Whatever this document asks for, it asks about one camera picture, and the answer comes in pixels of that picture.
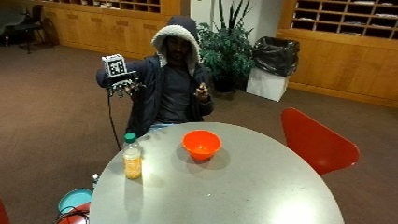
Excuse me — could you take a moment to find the white marker cube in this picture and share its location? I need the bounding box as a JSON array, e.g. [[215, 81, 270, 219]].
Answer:
[[101, 53, 128, 77]]

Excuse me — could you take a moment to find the person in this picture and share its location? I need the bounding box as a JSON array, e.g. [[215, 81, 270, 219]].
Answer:
[[96, 15, 217, 138]]

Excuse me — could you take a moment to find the green potted plant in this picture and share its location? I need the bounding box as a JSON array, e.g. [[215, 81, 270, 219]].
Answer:
[[196, 0, 256, 93]]

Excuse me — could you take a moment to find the white bin black bag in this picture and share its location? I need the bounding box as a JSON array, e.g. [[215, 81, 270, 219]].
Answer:
[[245, 35, 301, 103]]

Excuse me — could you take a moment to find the orange plastic bowl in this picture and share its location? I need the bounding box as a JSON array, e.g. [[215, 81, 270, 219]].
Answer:
[[181, 130, 223, 161]]

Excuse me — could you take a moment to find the wooden cabinet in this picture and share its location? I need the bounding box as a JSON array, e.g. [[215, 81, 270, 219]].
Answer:
[[276, 29, 398, 108], [42, 7, 176, 60]]

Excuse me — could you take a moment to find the orange juice bottle green cap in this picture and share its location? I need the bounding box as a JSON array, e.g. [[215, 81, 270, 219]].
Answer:
[[123, 132, 143, 180]]

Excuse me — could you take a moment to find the wooden pigeonhole shelf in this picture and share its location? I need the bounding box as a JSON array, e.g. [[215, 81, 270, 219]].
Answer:
[[290, 0, 398, 41], [42, 0, 163, 15]]

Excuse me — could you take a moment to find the black chair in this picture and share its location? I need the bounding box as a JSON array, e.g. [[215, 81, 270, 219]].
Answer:
[[14, 4, 58, 55]]

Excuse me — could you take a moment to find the red chair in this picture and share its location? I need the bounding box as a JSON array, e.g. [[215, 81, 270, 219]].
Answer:
[[280, 107, 361, 177]]

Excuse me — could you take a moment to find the teal round plate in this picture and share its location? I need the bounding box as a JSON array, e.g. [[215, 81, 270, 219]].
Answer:
[[58, 188, 95, 215]]

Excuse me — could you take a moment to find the red round seat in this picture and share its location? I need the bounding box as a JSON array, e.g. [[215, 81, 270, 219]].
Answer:
[[54, 202, 92, 224]]

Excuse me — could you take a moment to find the black glove cable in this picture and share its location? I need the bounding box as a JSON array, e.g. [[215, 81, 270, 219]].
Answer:
[[105, 88, 124, 151]]

